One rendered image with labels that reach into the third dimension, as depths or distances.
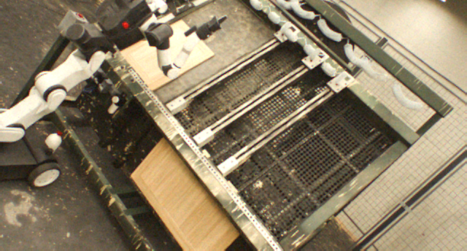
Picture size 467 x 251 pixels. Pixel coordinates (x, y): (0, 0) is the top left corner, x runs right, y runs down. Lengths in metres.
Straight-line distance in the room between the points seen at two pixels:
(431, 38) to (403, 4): 0.82
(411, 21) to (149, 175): 5.74
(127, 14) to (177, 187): 1.23
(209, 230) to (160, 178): 0.53
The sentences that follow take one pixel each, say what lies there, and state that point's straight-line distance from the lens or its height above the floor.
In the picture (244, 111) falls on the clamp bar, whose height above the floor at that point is 1.24.
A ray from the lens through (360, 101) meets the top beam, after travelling 2.88.
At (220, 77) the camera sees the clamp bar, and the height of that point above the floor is 1.27.
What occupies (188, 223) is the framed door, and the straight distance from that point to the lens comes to 2.85.
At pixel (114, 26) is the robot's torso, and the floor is 1.19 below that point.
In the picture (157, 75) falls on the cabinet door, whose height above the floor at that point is 0.98.
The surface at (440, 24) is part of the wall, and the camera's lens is 7.52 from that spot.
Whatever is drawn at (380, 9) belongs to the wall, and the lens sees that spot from 7.84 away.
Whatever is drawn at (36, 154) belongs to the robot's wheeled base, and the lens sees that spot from 2.88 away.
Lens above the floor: 1.84
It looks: 14 degrees down
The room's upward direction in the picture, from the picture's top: 42 degrees clockwise
